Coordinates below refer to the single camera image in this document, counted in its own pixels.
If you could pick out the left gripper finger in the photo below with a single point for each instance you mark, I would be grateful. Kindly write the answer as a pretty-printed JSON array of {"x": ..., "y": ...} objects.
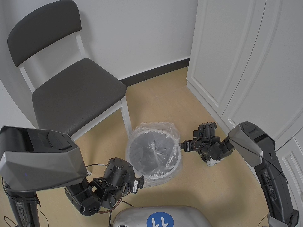
[{"x": 141, "y": 182}]

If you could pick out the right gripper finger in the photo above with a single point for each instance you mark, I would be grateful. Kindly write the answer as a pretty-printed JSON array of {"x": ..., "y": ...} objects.
[{"x": 182, "y": 146}]

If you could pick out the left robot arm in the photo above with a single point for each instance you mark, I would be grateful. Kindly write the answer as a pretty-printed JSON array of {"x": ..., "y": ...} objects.
[{"x": 37, "y": 159}]

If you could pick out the white wardrobe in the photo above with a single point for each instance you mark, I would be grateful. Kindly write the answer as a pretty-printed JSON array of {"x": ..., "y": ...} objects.
[{"x": 243, "y": 67}]

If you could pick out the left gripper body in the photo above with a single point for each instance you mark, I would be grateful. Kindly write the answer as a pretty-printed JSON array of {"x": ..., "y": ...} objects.
[{"x": 133, "y": 185}]

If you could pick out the dark grey white-framed chair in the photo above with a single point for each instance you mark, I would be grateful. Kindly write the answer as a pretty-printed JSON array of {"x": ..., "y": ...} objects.
[{"x": 78, "y": 96}]

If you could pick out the clear plastic bag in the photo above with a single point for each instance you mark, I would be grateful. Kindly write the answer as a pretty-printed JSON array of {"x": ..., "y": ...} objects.
[{"x": 175, "y": 131}]

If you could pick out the white trash bin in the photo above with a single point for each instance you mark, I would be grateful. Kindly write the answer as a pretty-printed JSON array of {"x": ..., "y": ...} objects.
[{"x": 156, "y": 176}]

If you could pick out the white printed wrapper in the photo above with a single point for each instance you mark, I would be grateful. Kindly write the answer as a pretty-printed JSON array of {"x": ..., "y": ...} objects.
[{"x": 216, "y": 162}]

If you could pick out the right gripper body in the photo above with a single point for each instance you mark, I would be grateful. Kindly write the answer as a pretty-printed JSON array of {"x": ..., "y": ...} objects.
[{"x": 191, "y": 145}]

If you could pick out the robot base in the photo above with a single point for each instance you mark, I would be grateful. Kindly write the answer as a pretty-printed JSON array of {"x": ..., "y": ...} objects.
[{"x": 163, "y": 217}]

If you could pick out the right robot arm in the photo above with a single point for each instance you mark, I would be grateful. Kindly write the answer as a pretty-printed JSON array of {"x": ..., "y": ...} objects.
[{"x": 253, "y": 141}]

